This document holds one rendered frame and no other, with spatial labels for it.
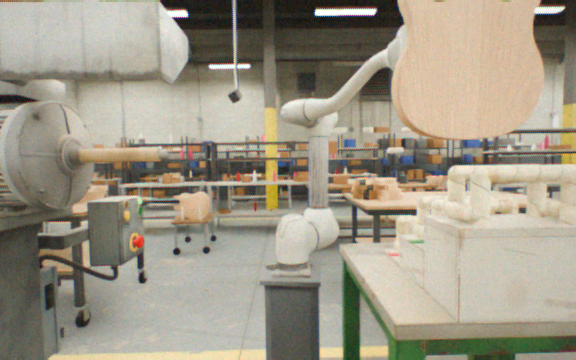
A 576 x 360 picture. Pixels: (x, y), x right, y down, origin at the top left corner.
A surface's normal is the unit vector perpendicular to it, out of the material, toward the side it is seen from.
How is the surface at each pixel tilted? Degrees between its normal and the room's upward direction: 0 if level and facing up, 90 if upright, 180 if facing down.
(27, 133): 81
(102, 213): 90
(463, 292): 90
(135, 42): 90
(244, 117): 90
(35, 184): 104
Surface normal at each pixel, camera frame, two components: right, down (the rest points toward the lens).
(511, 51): 0.00, 0.10
